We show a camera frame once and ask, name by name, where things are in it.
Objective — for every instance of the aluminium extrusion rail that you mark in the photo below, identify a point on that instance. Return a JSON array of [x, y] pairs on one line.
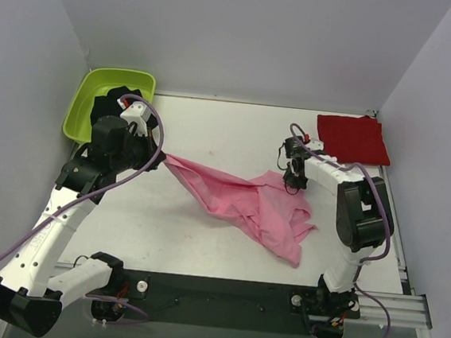
[[386, 280]]

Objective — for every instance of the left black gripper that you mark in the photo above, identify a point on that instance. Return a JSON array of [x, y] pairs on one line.
[[152, 155]]

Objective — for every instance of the green plastic basin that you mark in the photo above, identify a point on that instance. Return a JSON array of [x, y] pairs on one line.
[[77, 124]]

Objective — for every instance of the black t shirt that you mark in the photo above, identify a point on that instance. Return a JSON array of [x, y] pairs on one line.
[[108, 105]]

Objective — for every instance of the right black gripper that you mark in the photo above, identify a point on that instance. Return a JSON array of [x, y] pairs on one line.
[[296, 178]]

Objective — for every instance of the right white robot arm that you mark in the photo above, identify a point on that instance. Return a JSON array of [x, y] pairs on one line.
[[363, 220]]

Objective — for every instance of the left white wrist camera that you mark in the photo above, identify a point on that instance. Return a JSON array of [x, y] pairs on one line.
[[137, 112]]

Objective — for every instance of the pink t shirt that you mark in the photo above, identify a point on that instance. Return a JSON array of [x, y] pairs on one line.
[[261, 207]]

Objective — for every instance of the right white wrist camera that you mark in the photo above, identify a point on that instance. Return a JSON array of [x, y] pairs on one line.
[[314, 144]]

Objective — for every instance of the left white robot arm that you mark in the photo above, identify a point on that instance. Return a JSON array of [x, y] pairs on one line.
[[31, 298]]

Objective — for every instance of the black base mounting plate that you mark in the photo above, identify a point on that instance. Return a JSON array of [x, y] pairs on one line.
[[220, 303]]

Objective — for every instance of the red t shirt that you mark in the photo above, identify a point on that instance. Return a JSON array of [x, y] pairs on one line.
[[353, 139]]

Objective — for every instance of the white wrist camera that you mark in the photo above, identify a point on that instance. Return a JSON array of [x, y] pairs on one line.
[[137, 112], [314, 144]]

